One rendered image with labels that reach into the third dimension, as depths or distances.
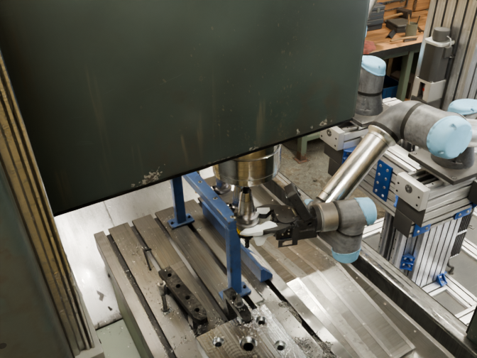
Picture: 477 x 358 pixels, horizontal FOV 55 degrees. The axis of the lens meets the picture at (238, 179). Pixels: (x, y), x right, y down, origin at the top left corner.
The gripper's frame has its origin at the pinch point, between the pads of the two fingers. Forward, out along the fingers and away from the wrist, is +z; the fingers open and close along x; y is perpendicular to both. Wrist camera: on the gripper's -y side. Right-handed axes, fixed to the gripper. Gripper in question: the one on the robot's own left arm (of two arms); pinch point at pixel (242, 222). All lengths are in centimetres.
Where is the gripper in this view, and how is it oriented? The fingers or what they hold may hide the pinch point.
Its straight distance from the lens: 115.1
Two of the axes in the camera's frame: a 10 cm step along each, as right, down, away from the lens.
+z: -9.8, 1.2, -1.7
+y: 0.1, 8.2, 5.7
